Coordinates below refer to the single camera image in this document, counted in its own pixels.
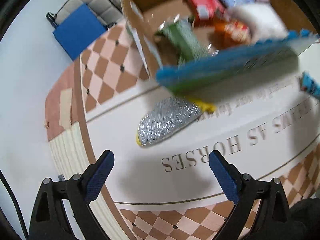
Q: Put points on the blue snack packet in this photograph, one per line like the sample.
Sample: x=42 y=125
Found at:
x=309 y=85

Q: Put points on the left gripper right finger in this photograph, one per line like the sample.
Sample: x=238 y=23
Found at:
x=272 y=220

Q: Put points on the green packet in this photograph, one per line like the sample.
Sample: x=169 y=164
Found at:
x=180 y=36

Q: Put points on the open cardboard box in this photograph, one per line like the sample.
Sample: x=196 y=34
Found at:
x=144 y=17

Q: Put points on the silver sparkly yellow scrubber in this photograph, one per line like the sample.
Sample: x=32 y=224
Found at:
x=168 y=117

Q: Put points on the white soft cloth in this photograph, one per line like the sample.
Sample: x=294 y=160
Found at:
x=262 y=20

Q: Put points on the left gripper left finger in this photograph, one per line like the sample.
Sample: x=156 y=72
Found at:
x=49 y=219

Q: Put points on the red mesh packet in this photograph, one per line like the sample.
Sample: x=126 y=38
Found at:
x=206 y=12

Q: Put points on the orange snack packet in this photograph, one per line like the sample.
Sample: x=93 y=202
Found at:
x=232 y=33

